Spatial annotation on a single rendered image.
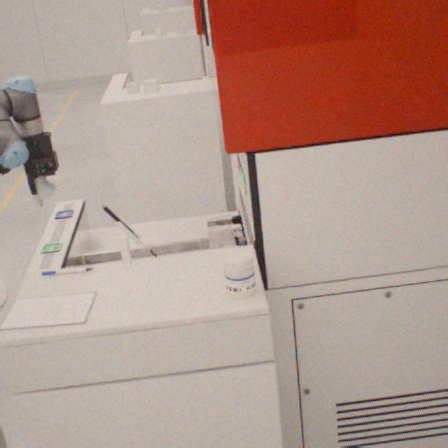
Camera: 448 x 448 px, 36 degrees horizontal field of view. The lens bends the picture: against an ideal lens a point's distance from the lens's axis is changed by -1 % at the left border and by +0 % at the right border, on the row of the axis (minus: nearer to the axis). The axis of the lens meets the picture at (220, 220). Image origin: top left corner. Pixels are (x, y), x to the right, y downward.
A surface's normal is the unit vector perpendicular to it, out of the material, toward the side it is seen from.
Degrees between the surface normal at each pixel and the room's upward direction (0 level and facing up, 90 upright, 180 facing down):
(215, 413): 90
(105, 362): 90
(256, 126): 90
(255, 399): 90
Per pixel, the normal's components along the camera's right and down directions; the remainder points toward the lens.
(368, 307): 0.06, 0.38
